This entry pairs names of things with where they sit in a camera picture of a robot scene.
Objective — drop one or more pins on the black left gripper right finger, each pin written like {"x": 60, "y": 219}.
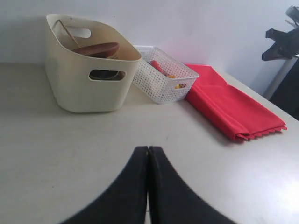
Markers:
{"x": 171, "y": 200}

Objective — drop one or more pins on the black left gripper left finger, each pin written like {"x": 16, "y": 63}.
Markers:
{"x": 125, "y": 200}

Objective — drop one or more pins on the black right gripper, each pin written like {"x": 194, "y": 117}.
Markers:
{"x": 285, "y": 46}

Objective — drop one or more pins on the red table cloth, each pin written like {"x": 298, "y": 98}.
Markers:
{"x": 238, "y": 116}

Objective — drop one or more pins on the red sausage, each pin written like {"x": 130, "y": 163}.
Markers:
{"x": 157, "y": 66}

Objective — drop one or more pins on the brown wooden plate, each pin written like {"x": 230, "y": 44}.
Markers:
{"x": 103, "y": 50}

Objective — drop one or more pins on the wooden chopstick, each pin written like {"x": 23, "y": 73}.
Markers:
{"x": 69, "y": 34}

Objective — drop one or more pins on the white woven plastic basket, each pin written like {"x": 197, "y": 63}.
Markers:
{"x": 157, "y": 86}

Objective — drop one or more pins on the cream plastic bin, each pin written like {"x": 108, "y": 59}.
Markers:
{"x": 87, "y": 84}

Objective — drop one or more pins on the white table leg post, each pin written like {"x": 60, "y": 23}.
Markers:
{"x": 279, "y": 78}

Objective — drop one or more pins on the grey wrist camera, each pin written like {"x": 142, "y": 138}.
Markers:
{"x": 293, "y": 13}

